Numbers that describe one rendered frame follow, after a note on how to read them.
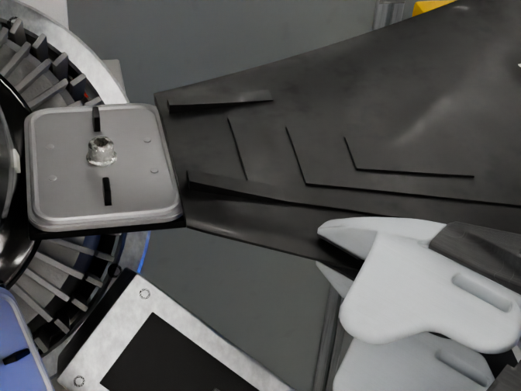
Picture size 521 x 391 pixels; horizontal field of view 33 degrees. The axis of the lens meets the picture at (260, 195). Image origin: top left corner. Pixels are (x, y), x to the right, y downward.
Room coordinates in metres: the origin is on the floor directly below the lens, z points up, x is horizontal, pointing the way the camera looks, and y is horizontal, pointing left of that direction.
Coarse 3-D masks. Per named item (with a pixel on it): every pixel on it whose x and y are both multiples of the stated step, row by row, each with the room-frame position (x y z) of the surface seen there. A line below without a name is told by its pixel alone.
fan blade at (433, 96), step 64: (512, 0) 0.46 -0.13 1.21; (320, 64) 0.41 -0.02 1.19; (384, 64) 0.41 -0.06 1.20; (448, 64) 0.41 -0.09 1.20; (192, 128) 0.34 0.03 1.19; (256, 128) 0.35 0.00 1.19; (320, 128) 0.35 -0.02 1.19; (384, 128) 0.35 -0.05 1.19; (448, 128) 0.36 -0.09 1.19; (512, 128) 0.37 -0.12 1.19; (192, 192) 0.30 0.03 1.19; (256, 192) 0.30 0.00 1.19; (320, 192) 0.31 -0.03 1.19; (384, 192) 0.31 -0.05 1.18; (448, 192) 0.32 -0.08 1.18; (512, 192) 0.33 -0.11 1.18; (320, 256) 0.28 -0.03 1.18
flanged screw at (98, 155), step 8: (88, 144) 0.32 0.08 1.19; (96, 144) 0.32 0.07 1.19; (104, 144) 0.33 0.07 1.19; (112, 144) 0.32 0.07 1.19; (88, 152) 0.32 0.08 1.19; (96, 152) 0.32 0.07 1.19; (104, 152) 0.32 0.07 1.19; (112, 152) 0.32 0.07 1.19; (88, 160) 0.32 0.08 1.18; (96, 160) 0.32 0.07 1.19; (104, 160) 0.32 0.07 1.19; (112, 160) 0.32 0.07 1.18
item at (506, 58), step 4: (520, 52) 0.42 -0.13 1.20; (500, 56) 0.42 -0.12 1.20; (504, 56) 0.42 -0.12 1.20; (508, 56) 0.42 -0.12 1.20; (512, 56) 0.42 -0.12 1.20; (516, 56) 0.42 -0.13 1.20; (520, 56) 0.42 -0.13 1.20; (504, 60) 0.42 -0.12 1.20; (508, 60) 0.42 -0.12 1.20; (512, 60) 0.42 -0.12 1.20; (516, 60) 0.42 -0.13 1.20; (520, 60) 0.42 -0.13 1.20; (508, 64) 0.41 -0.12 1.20; (512, 64) 0.41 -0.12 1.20; (516, 64) 0.41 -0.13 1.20; (520, 64) 0.41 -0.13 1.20; (512, 68) 0.41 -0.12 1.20; (516, 68) 0.41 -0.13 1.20; (520, 68) 0.41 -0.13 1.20; (512, 72) 0.41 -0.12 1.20; (516, 72) 0.41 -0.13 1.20; (520, 72) 0.41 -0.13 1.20; (516, 76) 0.41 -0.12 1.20; (520, 76) 0.41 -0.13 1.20; (516, 80) 0.40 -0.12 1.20; (520, 80) 0.40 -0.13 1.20
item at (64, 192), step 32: (32, 128) 0.34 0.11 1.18; (64, 128) 0.34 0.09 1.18; (128, 128) 0.35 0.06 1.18; (160, 128) 0.35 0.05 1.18; (32, 160) 0.31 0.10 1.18; (64, 160) 0.32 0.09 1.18; (128, 160) 0.32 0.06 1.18; (160, 160) 0.33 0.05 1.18; (32, 192) 0.29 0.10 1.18; (64, 192) 0.30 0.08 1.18; (96, 192) 0.30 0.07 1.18; (128, 192) 0.30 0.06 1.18; (160, 192) 0.30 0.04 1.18; (32, 224) 0.28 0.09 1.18; (64, 224) 0.27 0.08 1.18; (96, 224) 0.28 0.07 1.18; (128, 224) 0.28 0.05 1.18
